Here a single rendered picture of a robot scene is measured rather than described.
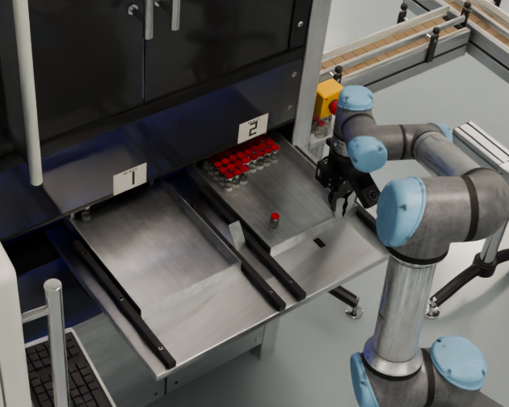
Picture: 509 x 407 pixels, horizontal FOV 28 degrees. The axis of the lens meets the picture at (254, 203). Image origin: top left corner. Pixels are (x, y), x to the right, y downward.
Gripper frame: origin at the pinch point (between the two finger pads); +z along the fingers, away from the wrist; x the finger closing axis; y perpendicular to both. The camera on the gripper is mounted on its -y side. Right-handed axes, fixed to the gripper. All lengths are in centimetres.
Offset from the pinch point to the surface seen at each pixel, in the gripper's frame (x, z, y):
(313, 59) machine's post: -9.1, -25.3, 26.6
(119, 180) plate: 44, -12, 27
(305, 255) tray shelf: 12.4, 3.5, -2.8
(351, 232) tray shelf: -1.3, 3.6, -2.8
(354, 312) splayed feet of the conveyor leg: -44, 90, 27
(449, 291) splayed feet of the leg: -71, 82, 12
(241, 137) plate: 10.2, -9.6, 26.7
